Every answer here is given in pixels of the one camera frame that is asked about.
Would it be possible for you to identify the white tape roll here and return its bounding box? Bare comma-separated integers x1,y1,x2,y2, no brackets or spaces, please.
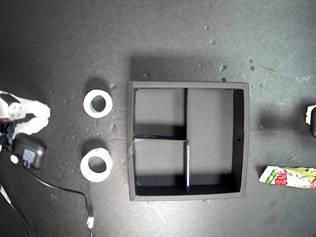
82,89,114,119
79,147,114,183

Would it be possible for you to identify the green printed snack bar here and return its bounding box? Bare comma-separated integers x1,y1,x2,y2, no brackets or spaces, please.
258,165,316,190

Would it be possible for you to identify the black compartment tray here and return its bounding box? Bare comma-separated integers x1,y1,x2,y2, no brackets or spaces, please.
127,81,250,202

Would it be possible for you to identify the black camera box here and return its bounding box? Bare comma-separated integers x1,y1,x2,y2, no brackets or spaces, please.
9,133,48,171
310,106,316,138

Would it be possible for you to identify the black camera cable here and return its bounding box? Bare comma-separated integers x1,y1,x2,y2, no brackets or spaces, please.
16,152,96,237

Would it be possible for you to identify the thin black white cable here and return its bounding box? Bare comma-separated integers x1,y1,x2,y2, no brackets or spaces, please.
0,184,33,237

